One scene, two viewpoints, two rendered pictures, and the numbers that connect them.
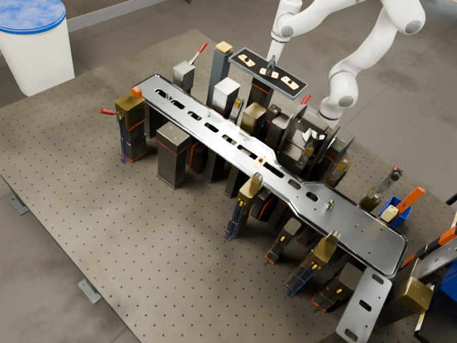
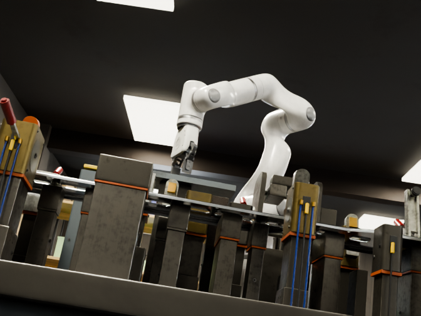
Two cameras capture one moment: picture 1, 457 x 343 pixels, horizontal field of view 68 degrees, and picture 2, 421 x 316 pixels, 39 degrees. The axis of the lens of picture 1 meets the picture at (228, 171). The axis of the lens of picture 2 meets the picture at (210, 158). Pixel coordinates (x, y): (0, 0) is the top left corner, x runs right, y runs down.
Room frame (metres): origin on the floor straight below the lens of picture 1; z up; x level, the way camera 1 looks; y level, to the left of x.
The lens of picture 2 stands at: (-0.26, 0.72, 0.61)
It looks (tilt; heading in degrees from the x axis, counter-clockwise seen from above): 20 degrees up; 332
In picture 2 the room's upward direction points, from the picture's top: 9 degrees clockwise
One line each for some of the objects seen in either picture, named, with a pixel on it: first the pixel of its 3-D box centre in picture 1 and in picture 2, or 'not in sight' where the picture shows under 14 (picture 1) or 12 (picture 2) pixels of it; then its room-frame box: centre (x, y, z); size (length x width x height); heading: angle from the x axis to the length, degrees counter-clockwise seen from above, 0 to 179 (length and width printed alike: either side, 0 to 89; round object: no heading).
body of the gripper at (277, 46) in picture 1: (277, 47); (186, 142); (1.36, -0.06, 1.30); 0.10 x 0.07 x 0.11; 176
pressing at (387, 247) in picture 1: (255, 160); (253, 219); (0.97, -0.10, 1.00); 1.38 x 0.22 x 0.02; 65
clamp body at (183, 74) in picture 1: (183, 94); (31, 240); (1.38, 0.34, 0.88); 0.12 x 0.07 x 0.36; 155
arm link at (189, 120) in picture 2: (281, 33); (188, 125); (1.36, -0.06, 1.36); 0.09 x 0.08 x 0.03; 176
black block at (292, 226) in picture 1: (279, 244); (387, 291); (0.69, -0.29, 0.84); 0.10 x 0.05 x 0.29; 155
